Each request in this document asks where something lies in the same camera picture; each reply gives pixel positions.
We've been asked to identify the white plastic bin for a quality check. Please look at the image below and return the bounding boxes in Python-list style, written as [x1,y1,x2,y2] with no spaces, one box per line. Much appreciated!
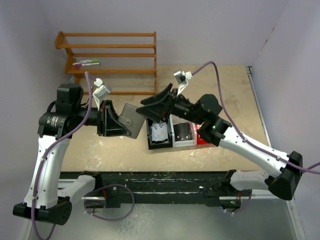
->
[170,115,197,148]

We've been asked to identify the grey card holder wallet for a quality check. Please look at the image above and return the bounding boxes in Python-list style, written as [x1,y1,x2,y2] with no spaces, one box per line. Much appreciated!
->
[118,103,146,139]

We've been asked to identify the red plastic bin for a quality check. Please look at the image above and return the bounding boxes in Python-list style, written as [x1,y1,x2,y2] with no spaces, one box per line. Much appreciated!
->
[192,123,209,146]

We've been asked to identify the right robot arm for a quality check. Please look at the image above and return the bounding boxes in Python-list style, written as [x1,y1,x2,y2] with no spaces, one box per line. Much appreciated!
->
[136,84,303,201]

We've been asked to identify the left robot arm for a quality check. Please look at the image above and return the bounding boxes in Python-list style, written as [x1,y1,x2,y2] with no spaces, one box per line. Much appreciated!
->
[12,83,131,226]

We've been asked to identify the white VIP cards pile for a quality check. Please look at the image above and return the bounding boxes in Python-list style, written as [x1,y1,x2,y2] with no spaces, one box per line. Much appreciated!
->
[151,122,169,142]

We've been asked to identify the black cards pile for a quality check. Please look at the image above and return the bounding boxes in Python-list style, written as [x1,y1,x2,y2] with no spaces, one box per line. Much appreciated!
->
[173,122,193,142]

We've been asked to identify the green marker pen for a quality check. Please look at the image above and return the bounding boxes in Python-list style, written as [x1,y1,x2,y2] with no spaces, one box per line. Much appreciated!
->
[79,58,99,63]

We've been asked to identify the pink marker pen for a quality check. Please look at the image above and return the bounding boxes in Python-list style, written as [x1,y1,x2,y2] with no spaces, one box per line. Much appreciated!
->
[73,62,100,68]

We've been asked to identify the wooden shelf rack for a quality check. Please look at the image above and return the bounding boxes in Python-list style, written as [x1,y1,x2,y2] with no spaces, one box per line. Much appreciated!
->
[54,31,157,84]

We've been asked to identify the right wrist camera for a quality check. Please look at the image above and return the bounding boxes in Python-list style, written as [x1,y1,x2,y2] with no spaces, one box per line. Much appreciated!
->
[173,70,193,96]

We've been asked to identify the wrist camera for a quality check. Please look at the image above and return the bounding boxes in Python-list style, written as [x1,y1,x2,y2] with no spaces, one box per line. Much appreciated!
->
[93,78,112,108]
[173,70,193,96]

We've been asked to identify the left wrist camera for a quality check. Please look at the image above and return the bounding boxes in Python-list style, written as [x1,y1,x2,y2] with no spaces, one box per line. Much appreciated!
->
[93,78,112,108]

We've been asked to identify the loose purple cable loop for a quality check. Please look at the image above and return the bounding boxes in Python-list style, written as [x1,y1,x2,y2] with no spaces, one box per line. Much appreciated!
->
[83,183,136,221]

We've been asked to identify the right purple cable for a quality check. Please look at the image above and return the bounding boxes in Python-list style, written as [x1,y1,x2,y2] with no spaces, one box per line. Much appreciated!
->
[191,61,320,175]

